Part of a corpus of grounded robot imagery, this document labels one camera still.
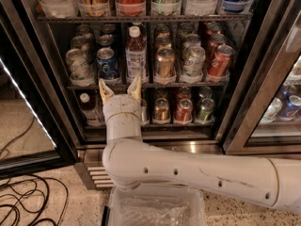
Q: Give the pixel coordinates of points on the red can second row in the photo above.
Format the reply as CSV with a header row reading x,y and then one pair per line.
x,y
213,42

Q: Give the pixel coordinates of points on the tea bottle white cap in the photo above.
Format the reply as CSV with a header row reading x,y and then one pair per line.
x,y
136,59

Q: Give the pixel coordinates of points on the bottom shelf gold can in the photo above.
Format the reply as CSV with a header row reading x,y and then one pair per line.
x,y
161,110

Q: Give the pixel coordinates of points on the bottom shelf red can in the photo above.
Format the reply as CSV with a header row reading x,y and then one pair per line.
x,y
183,113

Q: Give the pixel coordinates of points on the right fridge glass door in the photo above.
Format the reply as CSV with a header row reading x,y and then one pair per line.
x,y
260,119

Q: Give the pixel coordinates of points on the red soda can front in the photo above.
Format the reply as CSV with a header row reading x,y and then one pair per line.
x,y
223,56

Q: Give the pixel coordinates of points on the top shelf left water bottle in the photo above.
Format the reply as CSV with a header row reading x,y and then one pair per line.
x,y
59,8

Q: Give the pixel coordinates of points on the white can second row left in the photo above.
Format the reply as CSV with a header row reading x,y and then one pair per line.
x,y
80,42

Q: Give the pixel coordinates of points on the blue can second row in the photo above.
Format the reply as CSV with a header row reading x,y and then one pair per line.
x,y
106,41

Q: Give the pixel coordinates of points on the gold can front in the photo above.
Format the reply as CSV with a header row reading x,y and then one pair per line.
x,y
164,62

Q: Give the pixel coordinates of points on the open fridge glass door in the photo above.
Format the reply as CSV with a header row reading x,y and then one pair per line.
x,y
61,153

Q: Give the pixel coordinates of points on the bottom shelf tea bottle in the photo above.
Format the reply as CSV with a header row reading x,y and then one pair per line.
x,y
91,109

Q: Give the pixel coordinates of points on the shelf gold can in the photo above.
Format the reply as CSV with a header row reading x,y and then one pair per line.
x,y
93,8
161,110

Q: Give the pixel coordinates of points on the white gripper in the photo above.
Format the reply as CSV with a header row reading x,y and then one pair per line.
x,y
121,105

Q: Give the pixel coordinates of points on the blue soda can front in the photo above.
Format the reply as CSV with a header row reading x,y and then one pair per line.
x,y
107,63

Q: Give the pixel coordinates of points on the top shelf gold can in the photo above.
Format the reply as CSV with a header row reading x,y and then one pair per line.
x,y
93,8

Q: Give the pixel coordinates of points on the silver green can front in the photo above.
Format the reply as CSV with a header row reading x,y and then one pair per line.
x,y
193,61

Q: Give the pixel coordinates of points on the silver can second row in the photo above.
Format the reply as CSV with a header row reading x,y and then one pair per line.
x,y
190,40

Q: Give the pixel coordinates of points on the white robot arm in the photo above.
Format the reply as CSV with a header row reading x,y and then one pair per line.
x,y
129,161

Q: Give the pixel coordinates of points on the white green can front left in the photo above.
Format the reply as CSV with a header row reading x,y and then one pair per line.
x,y
77,65

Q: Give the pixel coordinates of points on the gold can second row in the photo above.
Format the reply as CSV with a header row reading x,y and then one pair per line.
x,y
162,41

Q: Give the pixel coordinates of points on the clear plastic bin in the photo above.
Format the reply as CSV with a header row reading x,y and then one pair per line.
x,y
155,205

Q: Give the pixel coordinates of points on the bottom shelf silver can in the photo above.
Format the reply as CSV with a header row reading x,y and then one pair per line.
x,y
144,112

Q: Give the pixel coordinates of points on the bottom shelf green can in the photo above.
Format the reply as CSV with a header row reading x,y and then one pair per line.
x,y
205,110

